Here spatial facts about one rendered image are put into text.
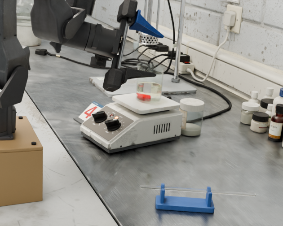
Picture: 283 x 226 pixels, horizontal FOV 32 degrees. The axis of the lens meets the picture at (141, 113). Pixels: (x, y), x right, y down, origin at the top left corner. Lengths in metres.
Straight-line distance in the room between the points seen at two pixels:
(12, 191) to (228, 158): 0.48
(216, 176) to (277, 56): 0.60
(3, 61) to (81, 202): 0.27
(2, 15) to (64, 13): 0.15
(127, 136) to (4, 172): 0.32
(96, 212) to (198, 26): 1.17
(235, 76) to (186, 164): 0.62
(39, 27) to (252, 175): 0.51
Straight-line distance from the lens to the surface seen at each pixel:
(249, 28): 1.60
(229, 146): 1.15
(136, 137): 1.06
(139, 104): 1.09
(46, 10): 0.89
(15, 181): 0.83
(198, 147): 1.12
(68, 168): 0.97
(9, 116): 0.84
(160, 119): 1.08
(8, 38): 0.81
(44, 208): 0.84
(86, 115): 1.23
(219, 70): 1.66
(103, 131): 1.06
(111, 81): 0.96
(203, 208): 0.85
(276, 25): 1.50
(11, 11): 0.81
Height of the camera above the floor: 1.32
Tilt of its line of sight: 18 degrees down
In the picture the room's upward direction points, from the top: 4 degrees clockwise
